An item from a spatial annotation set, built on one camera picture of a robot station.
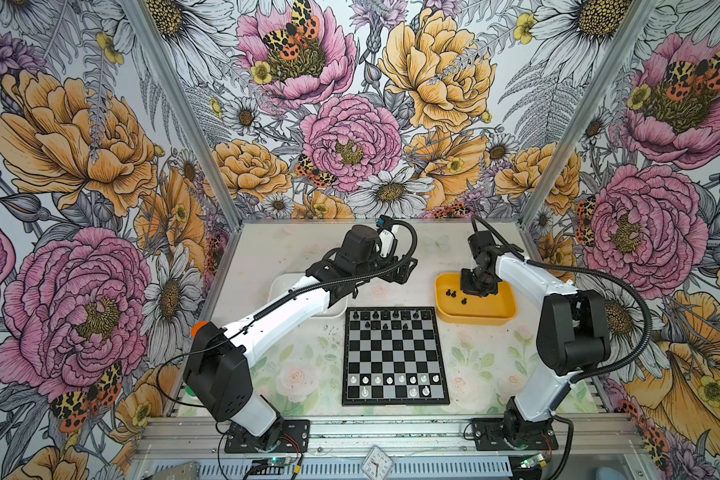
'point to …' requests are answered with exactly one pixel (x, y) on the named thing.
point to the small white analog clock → (377, 464)
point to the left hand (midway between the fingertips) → (399, 264)
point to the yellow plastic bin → (455, 306)
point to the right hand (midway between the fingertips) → (470, 297)
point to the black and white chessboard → (393, 357)
